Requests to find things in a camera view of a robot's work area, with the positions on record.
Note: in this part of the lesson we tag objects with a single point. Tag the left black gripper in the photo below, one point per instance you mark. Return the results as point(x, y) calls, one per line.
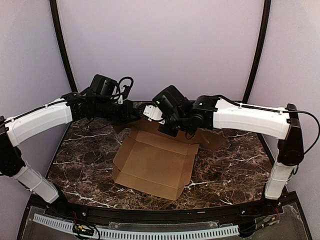
point(128, 110)

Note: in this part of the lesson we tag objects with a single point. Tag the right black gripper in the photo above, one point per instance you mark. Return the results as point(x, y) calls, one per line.
point(170, 128)

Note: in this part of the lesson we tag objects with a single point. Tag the brown cardboard box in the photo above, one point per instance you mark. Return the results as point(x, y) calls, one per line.
point(158, 164)

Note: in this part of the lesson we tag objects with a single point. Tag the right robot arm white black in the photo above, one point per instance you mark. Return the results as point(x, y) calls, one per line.
point(174, 112)

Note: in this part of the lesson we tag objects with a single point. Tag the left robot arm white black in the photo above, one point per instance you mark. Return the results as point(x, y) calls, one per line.
point(105, 98)

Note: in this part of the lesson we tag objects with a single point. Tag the left small circuit board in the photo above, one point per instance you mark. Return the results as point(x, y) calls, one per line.
point(83, 230)

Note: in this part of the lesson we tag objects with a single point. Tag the small circuit board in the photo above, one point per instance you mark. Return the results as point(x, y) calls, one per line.
point(267, 221)
point(83, 230)

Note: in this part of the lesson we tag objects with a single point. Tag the right small circuit board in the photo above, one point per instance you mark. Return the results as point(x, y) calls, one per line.
point(267, 221)

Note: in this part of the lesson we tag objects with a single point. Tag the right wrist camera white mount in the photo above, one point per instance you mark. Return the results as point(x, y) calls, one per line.
point(153, 114)

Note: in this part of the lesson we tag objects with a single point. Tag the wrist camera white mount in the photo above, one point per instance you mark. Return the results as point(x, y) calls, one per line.
point(124, 88)
point(153, 114)

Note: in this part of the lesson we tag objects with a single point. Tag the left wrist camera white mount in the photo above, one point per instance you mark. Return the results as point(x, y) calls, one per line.
point(124, 88)

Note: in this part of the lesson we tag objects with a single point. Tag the black front frame rail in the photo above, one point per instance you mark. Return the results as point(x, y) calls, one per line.
point(239, 213)

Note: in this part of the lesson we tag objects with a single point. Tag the white slotted cable duct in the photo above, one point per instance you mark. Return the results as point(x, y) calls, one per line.
point(127, 231)

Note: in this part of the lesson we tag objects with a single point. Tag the left black frame post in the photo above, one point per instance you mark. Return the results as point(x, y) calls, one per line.
point(61, 44)

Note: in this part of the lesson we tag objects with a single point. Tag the black frame post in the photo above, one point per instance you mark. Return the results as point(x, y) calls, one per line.
point(61, 44)
point(258, 50)

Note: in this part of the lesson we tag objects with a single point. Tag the right black frame post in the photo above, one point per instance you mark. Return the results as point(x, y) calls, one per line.
point(258, 50)

